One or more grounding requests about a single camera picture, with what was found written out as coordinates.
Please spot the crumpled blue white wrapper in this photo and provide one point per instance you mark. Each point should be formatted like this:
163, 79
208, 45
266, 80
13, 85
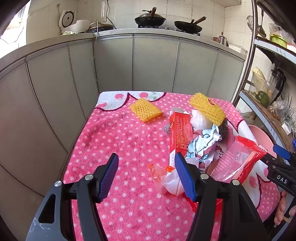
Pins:
201, 146

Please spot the crumpled clear bag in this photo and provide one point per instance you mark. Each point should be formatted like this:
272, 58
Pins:
275, 29

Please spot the small yellow vegetable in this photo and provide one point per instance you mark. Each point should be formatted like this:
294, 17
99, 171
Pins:
269, 92

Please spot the person's right hand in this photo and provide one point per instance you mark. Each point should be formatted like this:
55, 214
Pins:
280, 210

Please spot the clear bag of green onions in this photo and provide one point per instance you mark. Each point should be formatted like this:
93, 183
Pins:
285, 112

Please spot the black induction cooker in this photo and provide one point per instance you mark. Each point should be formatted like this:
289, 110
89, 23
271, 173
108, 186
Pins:
99, 27

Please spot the red pink snack packet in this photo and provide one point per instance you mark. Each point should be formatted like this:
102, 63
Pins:
240, 157

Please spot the orange white plastic wrapper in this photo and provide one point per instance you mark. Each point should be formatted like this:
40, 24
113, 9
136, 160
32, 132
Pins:
166, 180

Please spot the pink polka-dot blanket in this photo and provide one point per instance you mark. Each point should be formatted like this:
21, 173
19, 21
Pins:
129, 148

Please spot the red carton box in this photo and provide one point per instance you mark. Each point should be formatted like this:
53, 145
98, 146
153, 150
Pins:
181, 132

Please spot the large steel wool scourer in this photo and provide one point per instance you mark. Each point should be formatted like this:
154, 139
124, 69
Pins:
225, 132

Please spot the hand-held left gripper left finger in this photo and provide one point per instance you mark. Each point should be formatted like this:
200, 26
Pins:
108, 178

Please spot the green plastic basket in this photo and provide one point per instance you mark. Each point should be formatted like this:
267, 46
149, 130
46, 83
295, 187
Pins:
278, 41

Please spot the yellow foam net red sticker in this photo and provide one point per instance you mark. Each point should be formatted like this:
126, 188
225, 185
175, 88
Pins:
205, 106

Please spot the white rice cooker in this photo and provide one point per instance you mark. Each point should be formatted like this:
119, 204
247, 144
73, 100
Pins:
78, 26

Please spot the small steel pot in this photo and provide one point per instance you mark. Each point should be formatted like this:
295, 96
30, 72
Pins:
222, 39

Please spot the black blender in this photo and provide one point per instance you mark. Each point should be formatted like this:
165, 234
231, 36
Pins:
277, 78

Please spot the white plastic box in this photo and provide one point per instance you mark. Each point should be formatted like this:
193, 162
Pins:
237, 48

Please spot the white crumpled plastic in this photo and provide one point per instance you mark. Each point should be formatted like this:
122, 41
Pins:
200, 120

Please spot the black open wok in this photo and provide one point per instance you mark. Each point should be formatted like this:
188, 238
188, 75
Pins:
187, 26

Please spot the gas stove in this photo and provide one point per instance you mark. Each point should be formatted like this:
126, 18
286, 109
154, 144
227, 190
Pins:
148, 26

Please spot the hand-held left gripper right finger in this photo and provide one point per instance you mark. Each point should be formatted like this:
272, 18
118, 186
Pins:
185, 178

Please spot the metal shelf rack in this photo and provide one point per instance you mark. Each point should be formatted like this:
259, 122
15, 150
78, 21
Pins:
252, 27

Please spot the cardboard shelf liner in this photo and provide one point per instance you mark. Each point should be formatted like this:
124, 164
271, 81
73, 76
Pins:
261, 111

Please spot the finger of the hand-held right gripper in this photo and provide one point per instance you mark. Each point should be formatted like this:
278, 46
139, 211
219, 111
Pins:
281, 150
294, 144

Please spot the pink plastic basin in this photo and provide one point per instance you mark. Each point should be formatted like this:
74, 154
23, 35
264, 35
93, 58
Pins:
260, 136

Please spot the metal strainer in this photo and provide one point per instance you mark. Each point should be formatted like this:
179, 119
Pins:
250, 22

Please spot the napa cabbage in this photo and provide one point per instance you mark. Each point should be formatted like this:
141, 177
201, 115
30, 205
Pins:
257, 76

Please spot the grey kitchen cabinet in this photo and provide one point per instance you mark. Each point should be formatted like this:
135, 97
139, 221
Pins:
152, 64

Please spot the small steel wool scourer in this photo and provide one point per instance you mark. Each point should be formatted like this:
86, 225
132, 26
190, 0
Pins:
166, 128

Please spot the bag of brown food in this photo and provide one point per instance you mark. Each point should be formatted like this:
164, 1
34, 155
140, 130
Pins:
274, 110

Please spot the green pepper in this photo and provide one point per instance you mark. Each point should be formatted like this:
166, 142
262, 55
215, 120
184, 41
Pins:
263, 97

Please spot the black lidded wok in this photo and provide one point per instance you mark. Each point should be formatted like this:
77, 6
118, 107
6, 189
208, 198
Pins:
150, 20

